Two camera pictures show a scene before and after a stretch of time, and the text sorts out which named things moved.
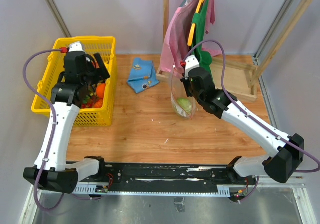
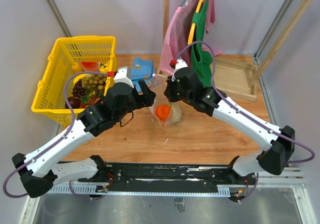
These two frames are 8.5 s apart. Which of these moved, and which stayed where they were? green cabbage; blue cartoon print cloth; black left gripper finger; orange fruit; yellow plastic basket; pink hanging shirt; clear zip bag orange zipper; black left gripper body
Moved: clear zip bag orange zipper; green cabbage; black left gripper finger; black left gripper body; orange fruit
Stayed: yellow plastic basket; blue cartoon print cloth; pink hanging shirt
